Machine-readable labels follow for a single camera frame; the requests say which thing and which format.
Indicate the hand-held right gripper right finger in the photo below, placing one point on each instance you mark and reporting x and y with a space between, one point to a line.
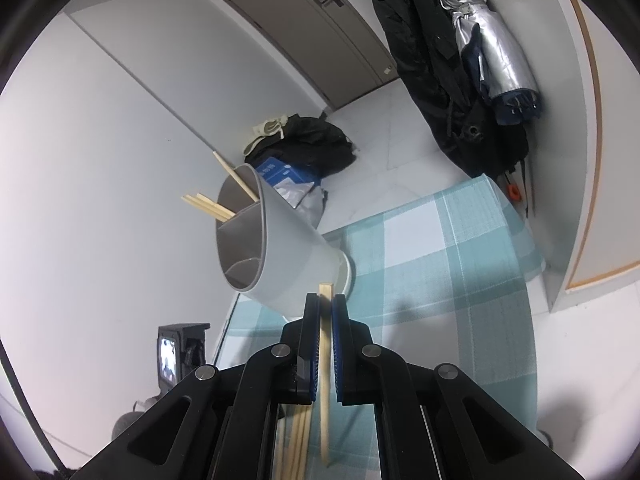
338 355

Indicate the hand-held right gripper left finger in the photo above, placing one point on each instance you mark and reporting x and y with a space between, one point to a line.
314 355

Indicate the bundle of wooden chopsticks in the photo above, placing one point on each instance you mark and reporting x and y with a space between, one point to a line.
295 440

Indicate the white grey utensil holder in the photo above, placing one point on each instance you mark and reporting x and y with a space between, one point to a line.
290 250

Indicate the teal plaid tablecloth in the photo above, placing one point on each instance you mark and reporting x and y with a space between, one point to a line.
440 270

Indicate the clear plastic bags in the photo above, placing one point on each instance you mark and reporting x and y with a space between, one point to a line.
305 200

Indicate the blue cardboard box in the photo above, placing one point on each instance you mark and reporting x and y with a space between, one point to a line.
282 172

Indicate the black backpack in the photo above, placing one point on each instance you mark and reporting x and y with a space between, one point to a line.
315 145

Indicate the cream yellow cloth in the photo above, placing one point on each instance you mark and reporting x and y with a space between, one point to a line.
265 127

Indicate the small orange object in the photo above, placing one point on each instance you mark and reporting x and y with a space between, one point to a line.
512 191

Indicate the black coat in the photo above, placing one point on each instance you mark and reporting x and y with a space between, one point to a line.
425 60

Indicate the grey-brown door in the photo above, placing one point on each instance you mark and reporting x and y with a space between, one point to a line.
300 25

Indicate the white wardrobe with wood trim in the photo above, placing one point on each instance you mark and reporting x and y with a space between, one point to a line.
615 160

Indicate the silver folded umbrella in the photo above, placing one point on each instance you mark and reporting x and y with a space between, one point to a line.
500 50

